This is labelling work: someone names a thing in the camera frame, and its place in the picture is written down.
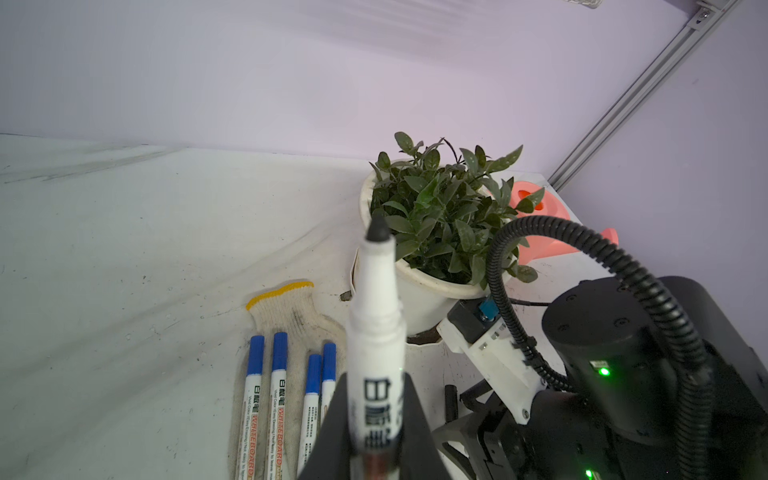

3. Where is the white knit work glove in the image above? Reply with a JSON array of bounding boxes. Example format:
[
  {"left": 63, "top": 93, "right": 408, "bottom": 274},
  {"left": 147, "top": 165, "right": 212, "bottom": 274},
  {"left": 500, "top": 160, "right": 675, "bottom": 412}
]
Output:
[{"left": 233, "top": 280, "right": 346, "bottom": 479}]

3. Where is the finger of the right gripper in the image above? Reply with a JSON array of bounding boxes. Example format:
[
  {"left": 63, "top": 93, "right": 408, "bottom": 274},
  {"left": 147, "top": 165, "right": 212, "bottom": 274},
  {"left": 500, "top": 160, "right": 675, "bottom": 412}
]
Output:
[{"left": 432, "top": 412, "right": 486, "bottom": 479}]

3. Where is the right black corrugated cable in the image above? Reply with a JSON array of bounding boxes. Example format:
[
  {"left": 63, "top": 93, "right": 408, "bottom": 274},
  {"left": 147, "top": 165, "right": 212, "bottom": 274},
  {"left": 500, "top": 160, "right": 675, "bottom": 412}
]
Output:
[{"left": 485, "top": 215, "right": 716, "bottom": 480}]

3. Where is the green potted plant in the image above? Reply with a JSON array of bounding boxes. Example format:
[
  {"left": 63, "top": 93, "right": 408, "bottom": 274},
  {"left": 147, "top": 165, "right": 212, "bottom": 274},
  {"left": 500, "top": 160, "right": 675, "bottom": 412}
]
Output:
[{"left": 360, "top": 131, "right": 545, "bottom": 338}]

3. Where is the white marker pen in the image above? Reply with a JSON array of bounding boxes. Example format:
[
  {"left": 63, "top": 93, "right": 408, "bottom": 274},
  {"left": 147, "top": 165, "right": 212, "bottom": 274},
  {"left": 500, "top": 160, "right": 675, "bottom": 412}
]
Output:
[
  {"left": 297, "top": 354, "right": 322, "bottom": 476},
  {"left": 320, "top": 342, "right": 337, "bottom": 424},
  {"left": 236, "top": 335, "right": 265, "bottom": 480},
  {"left": 347, "top": 216, "right": 406, "bottom": 479},
  {"left": 265, "top": 332, "right": 288, "bottom": 480}
]

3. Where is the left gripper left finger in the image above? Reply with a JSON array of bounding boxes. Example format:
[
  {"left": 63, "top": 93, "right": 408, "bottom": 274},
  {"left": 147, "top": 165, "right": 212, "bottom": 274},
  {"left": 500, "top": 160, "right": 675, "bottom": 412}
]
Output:
[{"left": 298, "top": 374, "right": 354, "bottom": 480}]

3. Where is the black pen cap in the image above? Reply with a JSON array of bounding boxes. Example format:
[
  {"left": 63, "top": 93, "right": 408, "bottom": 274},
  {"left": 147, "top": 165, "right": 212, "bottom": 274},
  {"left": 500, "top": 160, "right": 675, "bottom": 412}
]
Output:
[{"left": 444, "top": 384, "right": 459, "bottom": 424}]

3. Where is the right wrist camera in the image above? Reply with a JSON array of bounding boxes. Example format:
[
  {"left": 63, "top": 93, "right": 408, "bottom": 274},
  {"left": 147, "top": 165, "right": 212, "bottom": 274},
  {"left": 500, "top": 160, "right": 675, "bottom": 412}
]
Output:
[{"left": 437, "top": 298, "right": 545, "bottom": 425}]

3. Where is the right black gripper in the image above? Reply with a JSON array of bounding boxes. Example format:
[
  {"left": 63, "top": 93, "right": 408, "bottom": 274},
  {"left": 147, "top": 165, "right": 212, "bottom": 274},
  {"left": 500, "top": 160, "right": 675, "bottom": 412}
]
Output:
[{"left": 458, "top": 276, "right": 767, "bottom": 479}]

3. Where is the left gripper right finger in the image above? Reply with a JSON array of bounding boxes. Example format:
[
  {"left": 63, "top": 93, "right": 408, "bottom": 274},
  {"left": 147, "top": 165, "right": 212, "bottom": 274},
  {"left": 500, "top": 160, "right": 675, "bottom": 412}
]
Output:
[{"left": 399, "top": 373, "right": 451, "bottom": 480}]

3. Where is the pink watering can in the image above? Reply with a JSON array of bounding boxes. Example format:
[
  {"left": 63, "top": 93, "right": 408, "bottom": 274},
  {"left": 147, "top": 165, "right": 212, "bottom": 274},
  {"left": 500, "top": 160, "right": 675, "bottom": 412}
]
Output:
[{"left": 509, "top": 180, "right": 620, "bottom": 266}]

